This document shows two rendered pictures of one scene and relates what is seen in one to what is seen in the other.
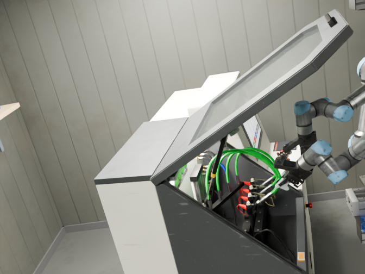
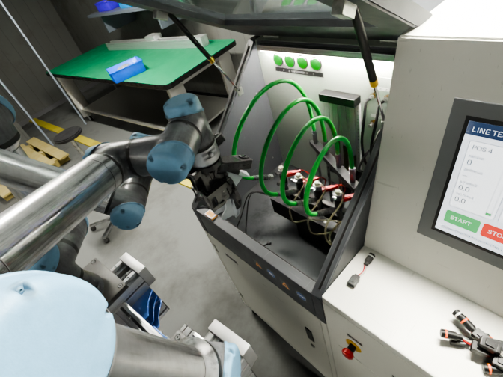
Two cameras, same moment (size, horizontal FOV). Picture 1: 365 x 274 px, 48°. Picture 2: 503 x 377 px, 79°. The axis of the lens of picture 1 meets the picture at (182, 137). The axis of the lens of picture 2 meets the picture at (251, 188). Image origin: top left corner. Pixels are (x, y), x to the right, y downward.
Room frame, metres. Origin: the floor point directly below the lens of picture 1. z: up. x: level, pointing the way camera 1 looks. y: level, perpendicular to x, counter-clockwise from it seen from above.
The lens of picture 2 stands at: (2.28, -0.99, 1.81)
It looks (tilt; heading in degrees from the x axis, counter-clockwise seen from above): 40 degrees down; 130
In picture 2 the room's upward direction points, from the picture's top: 19 degrees counter-clockwise
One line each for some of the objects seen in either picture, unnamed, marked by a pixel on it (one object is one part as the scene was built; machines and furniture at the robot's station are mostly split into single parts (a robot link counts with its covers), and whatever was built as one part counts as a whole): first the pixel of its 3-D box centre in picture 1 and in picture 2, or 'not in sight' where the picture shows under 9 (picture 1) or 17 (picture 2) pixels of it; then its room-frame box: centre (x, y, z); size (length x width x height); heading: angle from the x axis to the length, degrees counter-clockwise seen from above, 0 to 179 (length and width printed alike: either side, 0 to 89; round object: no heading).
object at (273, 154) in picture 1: (284, 164); (477, 353); (2.44, -0.62, 0.96); 0.70 x 0.22 x 0.03; 161
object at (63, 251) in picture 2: not in sight; (49, 265); (1.35, -0.89, 1.20); 0.13 x 0.12 x 0.14; 124
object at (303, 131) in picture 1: (304, 128); (203, 152); (1.84, -0.59, 1.45); 0.08 x 0.08 x 0.05
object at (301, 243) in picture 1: (301, 242); (252, 253); (1.74, -0.48, 0.87); 0.62 x 0.04 x 0.16; 161
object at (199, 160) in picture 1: (204, 169); (383, 125); (2.13, -0.08, 1.20); 0.13 x 0.03 x 0.31; 161
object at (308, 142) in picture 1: (307, 143); (212, 180); (1.83, -0.59, 1.37); 0.09 x 0.08 x 0.12; 71
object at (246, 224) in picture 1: (256, 224); (314, 220); (1.93, -0.29, 0.91); 0.34 x 0.10 x 0.15; 161
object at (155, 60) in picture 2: not in sight; (138, 87); (-1.22, 1.63, 0.52); 2.95 x 1.13 x 1.04; 170
